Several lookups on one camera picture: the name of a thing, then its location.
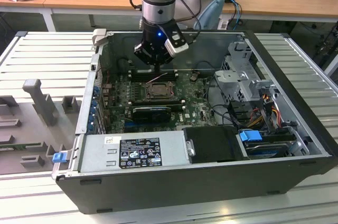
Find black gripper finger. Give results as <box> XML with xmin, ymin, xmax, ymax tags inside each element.
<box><xmin>134</xmin><ymin>41</ymin><xmax>158</xmax><ymax>73</ymax></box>
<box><xmin>157</xmin><ymin>49</ymin><xmax>174</xmax><ymax>73</ymax></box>

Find metal socket cover frame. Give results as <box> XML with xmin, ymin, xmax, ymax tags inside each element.
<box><xmin>145</xmin><ymin>83</ymin><xmax>175</xmax><ymax>98</ymax></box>

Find CPU socket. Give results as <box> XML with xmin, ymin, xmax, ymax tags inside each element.
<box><xmin>143</xmin><ymin>81</ymin><xmax>176</xmax><ymax>100</ymax></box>

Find black graphics card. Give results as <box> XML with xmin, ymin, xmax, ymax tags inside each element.
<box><xmin>131</xmin><ymin>106</ymin><xmax>172</xmax><ymax>124</ymax></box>

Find pale blue teach pendant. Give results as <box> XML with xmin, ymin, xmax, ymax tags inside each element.
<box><xmin>193</xmin><ymin>0</ymin><xmax>226</xmax><ymax>31</ymax></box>

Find green motherboard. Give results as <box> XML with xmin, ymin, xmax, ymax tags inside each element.
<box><xmin>105</xmin><ymin>70</ymin><xmax>228</xmax><ymax>135</ymax></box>

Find white power adapter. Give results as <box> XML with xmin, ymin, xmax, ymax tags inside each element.
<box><xmin>217</xmin><ymin>14</ymin><xmax>231</xmax><ymax>31</ymax></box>

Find silver metal drive cage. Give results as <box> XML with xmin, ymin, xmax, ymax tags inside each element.
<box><xmin>213</xmin><ymin>40</ymin><xmax>281</xmax><ymax>110</ymax></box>

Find black plastic shroud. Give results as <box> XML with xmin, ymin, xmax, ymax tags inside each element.
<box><xmin>181</xmin><ymin>125</ymin><xmax>251</xmax><ymax>164</ymax></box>

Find silver power supply unit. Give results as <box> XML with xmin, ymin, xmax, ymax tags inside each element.
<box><xmin>78</xmin><ymin>131</ymin><xmax>193</xmax><ymax>174</ymax></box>

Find black grey PC case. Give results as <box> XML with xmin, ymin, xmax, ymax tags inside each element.
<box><xmin>51</xmin><ymin>30</ymin><xmax>338</xmax><ymax>216</ymax></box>

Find blue case latch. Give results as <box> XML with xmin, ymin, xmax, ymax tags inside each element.
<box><xmin>52</xmin><ymin>152</ymin><xmax>67</xmax><ymax>164</ymax></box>

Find hard disk blue carrier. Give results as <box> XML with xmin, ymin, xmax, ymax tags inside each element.
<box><xmin>238</xmin><ymin>128</ymin><xmax>295</xmax><ymax>160</ymax></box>

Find grey parts rack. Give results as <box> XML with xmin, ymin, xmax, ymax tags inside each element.
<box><xmin>0</xmin><ymin>78</ymin><xmax>83</xmax><ymax>176</ymax></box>

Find green RAM stick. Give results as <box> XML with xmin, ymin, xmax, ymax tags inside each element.
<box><xmin>0</xmin><ymin>143</ymin><xmax>43</xmax><ymax>153</ymax></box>

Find silver camera on black bracket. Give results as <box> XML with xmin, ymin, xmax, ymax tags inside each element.
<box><xmin>164</xmin><ymin>31</ymin><xmax>190</xmax><ymax>58</ymax></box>

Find thin red wire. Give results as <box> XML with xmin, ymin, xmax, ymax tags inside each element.
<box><xmin>96</xmin><ymin>67</ymin><xmax>111</xmax><ymax>89</ymax></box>

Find grey case handle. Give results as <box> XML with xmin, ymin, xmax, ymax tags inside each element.
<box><xmin>91</xmin><ymin>29</ymin><xmax>108</xmax><ymax>48</ymax></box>

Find blue cable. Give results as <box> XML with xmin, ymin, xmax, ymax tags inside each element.
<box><xmin>226</xmin><ymin>0</ymin><xmax>243</xmax><ymax>31</ymax></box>

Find yellow red power wires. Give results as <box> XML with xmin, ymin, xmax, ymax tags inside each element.
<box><xmin>249</xmin><ymin>103</ymin><xmax>281</xmax><ymax>129</ymax></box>

